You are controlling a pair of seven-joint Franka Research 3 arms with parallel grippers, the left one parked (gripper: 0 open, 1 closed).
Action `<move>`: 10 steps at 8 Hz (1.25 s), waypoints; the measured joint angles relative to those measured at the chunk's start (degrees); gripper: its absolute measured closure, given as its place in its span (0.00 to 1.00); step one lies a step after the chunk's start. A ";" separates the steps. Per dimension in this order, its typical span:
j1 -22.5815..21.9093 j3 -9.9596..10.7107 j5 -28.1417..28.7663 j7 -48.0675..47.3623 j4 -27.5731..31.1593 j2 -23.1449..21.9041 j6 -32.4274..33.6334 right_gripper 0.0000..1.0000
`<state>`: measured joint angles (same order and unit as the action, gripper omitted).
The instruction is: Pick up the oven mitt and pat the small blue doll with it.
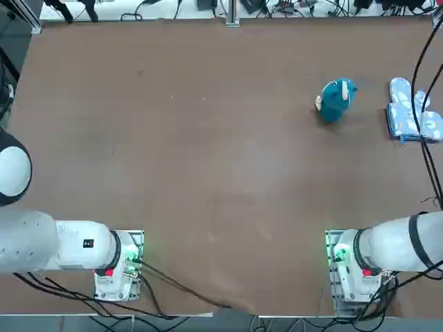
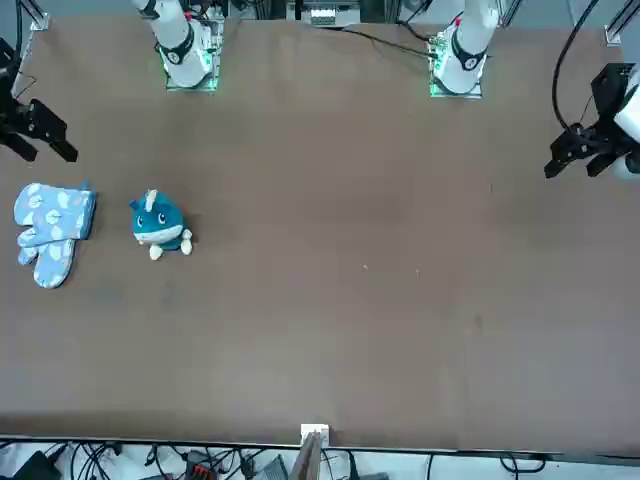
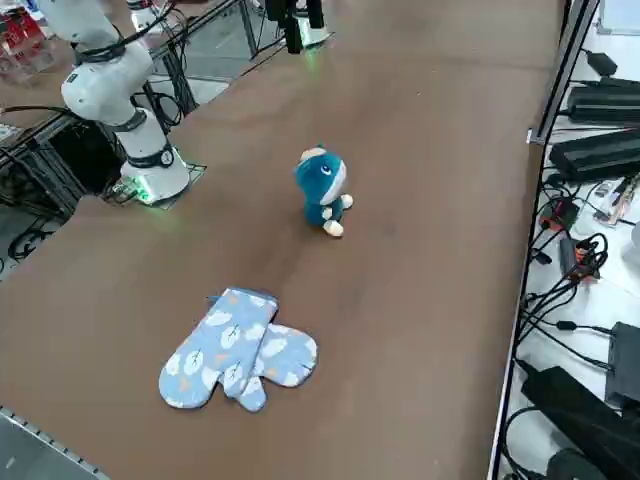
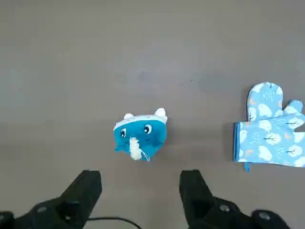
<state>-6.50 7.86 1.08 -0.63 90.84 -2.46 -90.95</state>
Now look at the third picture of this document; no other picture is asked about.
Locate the orange and black connector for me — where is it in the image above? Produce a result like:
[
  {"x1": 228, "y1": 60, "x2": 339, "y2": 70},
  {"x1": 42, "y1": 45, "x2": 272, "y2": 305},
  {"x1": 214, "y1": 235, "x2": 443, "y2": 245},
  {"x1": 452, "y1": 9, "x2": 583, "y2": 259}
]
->
[{"x1": 558, "y1": 237, "x2": 601, "y2": 284}]

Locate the black metal frame rack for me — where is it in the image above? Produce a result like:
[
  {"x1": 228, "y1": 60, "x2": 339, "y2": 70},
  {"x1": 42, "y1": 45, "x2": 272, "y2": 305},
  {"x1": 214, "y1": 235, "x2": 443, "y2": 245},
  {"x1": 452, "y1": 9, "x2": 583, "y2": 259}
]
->
[{"x1": 0, "y1": 112, "x2": 126, "y2": 221}]

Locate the grey aluminium table rail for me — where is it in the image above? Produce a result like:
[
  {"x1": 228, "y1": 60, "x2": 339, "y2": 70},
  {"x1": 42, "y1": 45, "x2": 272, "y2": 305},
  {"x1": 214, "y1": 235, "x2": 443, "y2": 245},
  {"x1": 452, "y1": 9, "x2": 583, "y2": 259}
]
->
[{"x1": 0, "y1": 403, "x2": 109, "y2": 480}]

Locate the small black power adapter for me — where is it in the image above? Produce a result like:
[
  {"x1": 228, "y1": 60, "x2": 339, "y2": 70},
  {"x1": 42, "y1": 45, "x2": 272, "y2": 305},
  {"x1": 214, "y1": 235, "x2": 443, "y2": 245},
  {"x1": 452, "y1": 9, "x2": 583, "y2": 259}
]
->
[{"x1": 584, "y1": 49, "x2": 619, "y2": 77}]

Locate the small blue plush doll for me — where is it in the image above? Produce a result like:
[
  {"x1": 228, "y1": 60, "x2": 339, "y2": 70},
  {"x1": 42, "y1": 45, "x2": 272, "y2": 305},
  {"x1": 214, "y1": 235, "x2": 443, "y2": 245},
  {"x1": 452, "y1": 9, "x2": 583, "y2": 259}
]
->
[{"x1": 292, "y1": 142, "x2": 355, "y2": 239}]

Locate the black power supply brick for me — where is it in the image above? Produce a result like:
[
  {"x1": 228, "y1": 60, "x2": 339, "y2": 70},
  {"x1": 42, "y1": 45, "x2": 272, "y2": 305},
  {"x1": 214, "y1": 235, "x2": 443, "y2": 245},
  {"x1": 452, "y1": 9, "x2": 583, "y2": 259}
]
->
[
  {"x1": 548, "y1": 127, "x2": 640, "y2": 182},
  {"x1": 567, "y1": 77, "x2": 640, "y2": 125}
]

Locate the red and black device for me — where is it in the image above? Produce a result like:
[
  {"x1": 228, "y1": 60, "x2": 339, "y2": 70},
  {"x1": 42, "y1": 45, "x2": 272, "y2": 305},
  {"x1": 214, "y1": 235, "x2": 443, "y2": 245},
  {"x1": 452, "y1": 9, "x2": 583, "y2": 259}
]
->
[{"x1": 538, "y1": 196, "x2": 581, "y2": 232}]

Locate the blue cloud-print oven mitt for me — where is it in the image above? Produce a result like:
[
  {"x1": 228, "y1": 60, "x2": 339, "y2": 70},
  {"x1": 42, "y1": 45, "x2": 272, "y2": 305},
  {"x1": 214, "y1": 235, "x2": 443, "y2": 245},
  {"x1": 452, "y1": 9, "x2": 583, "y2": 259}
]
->
[
  {"x1": 233, "y1": 322, "x2": 319, "y2": 414},
  {"x1": 158, "y1": 286, "x2": 280, "y2": 411}
]

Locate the clear acrylic shelf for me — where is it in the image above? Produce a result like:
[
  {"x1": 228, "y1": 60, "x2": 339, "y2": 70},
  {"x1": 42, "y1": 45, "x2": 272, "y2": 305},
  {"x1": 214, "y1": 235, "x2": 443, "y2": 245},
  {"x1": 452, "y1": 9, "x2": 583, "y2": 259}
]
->
[{"x1": 0, "y1": 9, "x2": 59, "y2": 86}]

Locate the grey aluminium post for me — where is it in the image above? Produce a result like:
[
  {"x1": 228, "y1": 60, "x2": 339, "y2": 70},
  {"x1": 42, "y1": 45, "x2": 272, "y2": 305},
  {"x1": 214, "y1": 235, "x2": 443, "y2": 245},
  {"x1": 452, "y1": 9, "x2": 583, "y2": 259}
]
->
[{"x1": 526, "y1": 0, "x2": 601, "y2": 147}]

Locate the printed paper packet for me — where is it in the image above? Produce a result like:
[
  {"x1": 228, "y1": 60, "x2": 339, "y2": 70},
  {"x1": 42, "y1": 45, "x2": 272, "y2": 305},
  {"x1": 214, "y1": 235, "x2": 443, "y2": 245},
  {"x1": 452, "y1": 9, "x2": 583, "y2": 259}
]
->
[{"x1": 593, "y1": 174, "x2": 640, "y2": 227}]

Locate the black box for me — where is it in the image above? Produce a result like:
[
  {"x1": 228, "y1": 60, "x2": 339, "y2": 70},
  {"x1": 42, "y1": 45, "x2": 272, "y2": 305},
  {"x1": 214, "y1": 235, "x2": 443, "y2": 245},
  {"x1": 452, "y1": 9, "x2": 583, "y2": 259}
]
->
[{"x1": 604, "y1": 321, "x2": 640, "y2": 407}]

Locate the black cable with ferrite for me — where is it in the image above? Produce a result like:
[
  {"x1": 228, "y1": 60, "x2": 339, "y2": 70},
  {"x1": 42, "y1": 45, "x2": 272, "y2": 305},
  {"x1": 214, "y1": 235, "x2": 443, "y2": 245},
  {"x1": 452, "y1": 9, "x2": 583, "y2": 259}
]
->
[{"x1": 517, "y1": 292, "x2": 614, "y2": 371}]

